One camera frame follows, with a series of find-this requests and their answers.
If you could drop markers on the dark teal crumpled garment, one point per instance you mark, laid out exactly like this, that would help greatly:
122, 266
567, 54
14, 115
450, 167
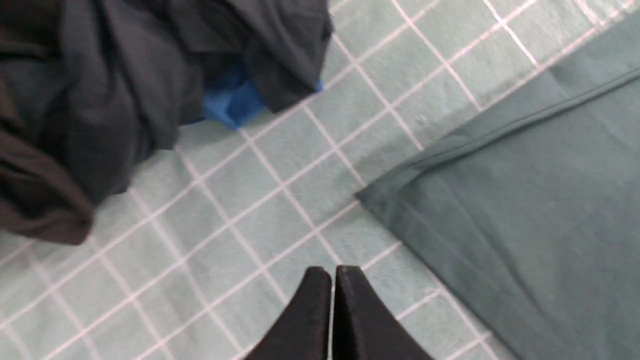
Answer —
102, 84

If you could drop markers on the green long-sleeved shirt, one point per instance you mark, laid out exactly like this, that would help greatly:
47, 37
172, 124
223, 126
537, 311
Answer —
530, 212

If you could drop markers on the blue crumpled garment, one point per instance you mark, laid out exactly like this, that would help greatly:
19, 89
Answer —
244, 90

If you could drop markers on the dark brown crumpled garment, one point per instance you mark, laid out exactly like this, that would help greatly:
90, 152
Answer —
40, 199

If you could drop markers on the green checkered tablecloth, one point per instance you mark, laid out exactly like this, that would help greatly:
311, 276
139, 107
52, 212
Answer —
201, 255

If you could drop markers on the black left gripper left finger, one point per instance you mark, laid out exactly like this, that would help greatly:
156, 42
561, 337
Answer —
301, 331

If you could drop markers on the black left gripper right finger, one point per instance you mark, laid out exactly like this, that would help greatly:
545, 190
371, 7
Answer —
363, 327

